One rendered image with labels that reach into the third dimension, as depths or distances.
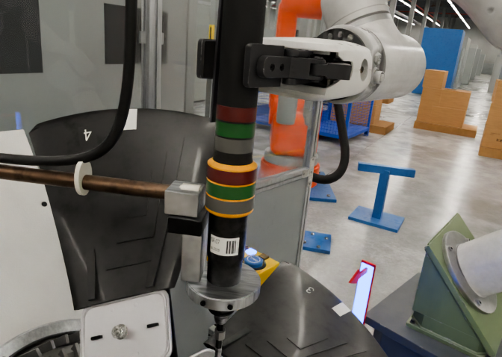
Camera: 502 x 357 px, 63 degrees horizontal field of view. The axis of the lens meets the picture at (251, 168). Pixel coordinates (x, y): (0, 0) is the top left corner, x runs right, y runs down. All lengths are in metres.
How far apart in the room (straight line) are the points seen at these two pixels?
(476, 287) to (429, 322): 0.13
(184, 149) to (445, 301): 0.70
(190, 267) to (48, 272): 0.31
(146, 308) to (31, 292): 0.25
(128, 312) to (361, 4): 0.42
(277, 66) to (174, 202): 0.14
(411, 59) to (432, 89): 9.05
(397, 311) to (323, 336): 0.55
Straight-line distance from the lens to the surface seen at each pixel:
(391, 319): 1.08
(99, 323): 0.45
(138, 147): 0.50
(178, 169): 0.47
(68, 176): 0.41
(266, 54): 0.32
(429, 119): 9.69
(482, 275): 1.01
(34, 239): 0.66
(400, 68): 0.52
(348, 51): 0.38
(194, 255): 0.38
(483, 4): 0.52
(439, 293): 1.01
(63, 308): 0.65
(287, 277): 0.65
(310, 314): 0.60
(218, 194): 0.34
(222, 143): 0.34
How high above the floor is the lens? 1.52
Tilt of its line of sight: 17 degrees down
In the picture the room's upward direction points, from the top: 5 degrees clockwise
